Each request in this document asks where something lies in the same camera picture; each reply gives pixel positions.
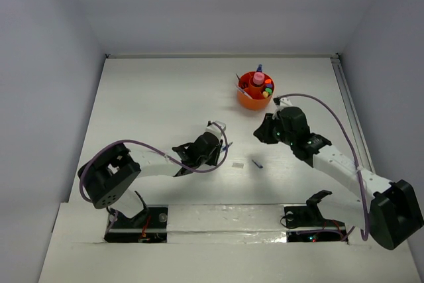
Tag small clear eraser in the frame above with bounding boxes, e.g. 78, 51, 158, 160
232, 162, 244, 168

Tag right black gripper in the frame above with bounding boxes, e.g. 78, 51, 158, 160
252, 113, 295, 146

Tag small blue pen cap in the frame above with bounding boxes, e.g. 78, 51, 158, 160
252, 159, 263, 169

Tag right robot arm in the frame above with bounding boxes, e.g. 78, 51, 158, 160
254, 107, 423, 250

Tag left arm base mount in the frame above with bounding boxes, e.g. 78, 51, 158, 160
103, 192, 168, 243

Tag black handled scissors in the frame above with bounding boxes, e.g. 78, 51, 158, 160
236, 74, 248, 86

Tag orange round desk organizer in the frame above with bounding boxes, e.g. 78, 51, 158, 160
237, 71, 275, 111

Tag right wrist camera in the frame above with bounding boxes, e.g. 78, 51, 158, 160
273, 97, 293, 111

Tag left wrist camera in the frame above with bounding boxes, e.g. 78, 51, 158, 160
205, 121, 226, 140

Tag pink capped clear tube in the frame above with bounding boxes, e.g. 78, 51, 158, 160
252, 72, 265, 87

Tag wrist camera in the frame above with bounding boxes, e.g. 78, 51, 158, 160
273, 97, 293, 111
205, 121, 226, 140

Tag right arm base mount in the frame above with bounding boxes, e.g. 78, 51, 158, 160
280, 190, 348, 243

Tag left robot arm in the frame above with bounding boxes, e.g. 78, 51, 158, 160
78, 127, 228, 227

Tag dark blue ballpoint pen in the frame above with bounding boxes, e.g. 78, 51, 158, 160
221, 142, 233, 154

